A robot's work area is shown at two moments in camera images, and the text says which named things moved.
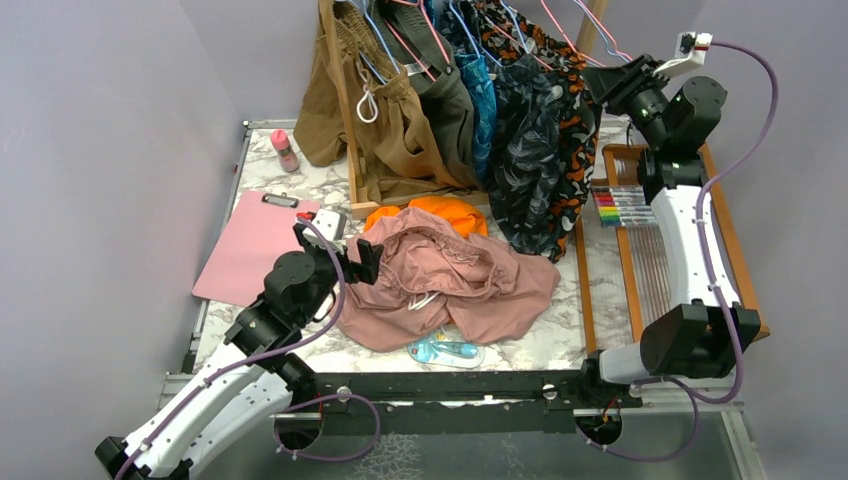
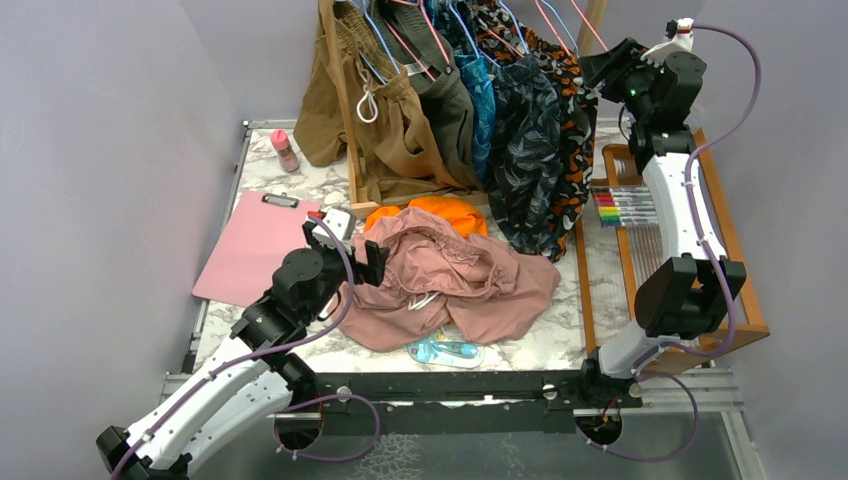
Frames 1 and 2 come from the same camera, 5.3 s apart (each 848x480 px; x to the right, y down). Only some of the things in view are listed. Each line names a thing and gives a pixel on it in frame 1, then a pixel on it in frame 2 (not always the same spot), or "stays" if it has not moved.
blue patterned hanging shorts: (480, 75) stays
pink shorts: (439, 277) stays
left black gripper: (367, 270) stays
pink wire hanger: (598, 23) to (557, 35)
